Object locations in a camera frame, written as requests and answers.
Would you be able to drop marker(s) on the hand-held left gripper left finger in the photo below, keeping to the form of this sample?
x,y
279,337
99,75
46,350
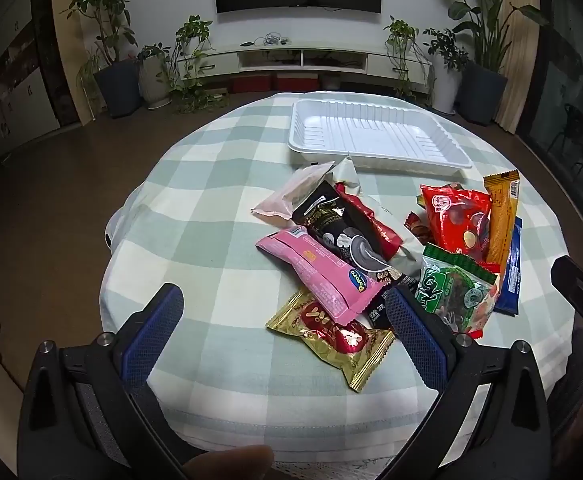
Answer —
x,y
156,330

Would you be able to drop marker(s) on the plant in white smooth pot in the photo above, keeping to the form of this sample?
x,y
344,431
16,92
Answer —
x,y
444,85

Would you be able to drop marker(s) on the person's left hand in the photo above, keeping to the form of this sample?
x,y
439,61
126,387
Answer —
x,y
231,465

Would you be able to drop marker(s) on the white television cabinet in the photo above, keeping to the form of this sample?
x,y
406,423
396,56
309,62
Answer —
x,y
351,62

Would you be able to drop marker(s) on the green snack packet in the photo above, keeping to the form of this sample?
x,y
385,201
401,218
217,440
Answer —
x,y
451,285

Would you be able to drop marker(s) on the blue snack packet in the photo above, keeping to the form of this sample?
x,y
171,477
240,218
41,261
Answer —
x,y
511,270

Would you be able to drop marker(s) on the large-leaf plant in dark pot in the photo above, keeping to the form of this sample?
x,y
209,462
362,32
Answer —
x,y
481,90

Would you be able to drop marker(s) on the dark red snack packet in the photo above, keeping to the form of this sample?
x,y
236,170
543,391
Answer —
x,y
376,230

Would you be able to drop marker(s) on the orange snack bar packet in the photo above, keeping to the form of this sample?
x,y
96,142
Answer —
x,y
501,210

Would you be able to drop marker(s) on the wooden slat panel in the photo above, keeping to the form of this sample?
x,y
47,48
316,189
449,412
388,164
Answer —
x,y
519,60

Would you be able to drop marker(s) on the gold red snack packet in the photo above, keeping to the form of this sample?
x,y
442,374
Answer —
x,y
321,345

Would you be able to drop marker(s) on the red storage box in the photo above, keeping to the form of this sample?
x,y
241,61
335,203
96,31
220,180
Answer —
x,y
251,83
296,82

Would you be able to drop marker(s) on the white plastic tray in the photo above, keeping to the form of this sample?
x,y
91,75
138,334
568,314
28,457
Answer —
x,y
371,125

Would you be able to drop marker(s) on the tall plant in dark pot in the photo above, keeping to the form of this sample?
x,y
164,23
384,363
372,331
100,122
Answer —
x,y
116,87

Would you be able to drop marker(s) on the pink snack packet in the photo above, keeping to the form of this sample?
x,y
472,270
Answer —
x,y
316,270

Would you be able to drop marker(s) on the pale pink translucent packet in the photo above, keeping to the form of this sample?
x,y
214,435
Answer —
x,y
291,195

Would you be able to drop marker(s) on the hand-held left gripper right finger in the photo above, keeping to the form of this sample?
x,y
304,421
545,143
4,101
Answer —
x,y
416,330

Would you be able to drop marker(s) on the glass sliding door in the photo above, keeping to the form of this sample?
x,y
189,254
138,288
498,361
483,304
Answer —
x,y
566,100

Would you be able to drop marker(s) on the black snack packet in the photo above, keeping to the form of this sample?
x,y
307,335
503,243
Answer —
x,y
331,220

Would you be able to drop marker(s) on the green white checked tablecloth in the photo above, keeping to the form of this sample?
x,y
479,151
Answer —
x,y
211,200

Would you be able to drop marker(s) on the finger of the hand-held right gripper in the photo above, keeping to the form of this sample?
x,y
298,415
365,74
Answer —
x,y
579,285

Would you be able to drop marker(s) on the trailing plant on cabinet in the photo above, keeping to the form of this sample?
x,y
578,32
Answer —
x,y
401,35
191,35

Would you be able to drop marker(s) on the red candy packet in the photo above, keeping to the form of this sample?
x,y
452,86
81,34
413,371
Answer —
x,y
451,220

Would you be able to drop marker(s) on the small red snack packet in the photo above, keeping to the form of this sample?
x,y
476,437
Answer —
x,y
415,227

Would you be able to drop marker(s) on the plant in white ribbed pot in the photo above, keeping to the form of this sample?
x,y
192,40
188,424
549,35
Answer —
x,y
154,80

